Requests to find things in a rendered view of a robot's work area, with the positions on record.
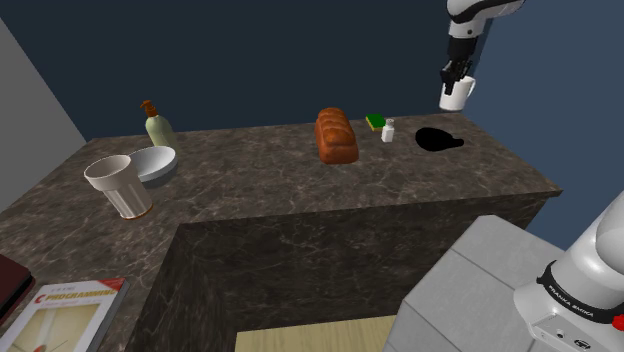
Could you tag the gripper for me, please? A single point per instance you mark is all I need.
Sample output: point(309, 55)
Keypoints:
point(461, 51)

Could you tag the white mug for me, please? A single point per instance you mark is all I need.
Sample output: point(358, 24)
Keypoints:
point(456, 100)

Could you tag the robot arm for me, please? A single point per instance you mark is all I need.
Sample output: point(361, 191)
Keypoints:
point(577, 280)

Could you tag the white salt shaker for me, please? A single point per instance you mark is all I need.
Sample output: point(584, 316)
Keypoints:
point(387, 132)

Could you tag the green and yellow sponge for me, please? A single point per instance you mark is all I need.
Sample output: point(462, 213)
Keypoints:
point(374, 121)

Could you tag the brown bread loaf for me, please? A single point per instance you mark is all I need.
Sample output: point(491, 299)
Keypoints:
point(335, 139)

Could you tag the grey robot stand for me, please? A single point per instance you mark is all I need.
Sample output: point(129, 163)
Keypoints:
point(468, 292)

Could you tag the green soap dispenser bottle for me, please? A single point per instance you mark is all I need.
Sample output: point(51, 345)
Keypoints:
point(158, 130)

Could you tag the white bowl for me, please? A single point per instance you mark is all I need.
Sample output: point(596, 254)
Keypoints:
point(157, 161)

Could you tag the white ribbed cup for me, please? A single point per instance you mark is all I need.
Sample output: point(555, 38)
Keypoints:
point(124, 192)

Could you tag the white book with red band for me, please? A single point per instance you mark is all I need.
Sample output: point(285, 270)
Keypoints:
point(63, 317)

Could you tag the dark red book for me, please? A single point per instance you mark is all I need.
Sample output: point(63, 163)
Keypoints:
point(12, 282)

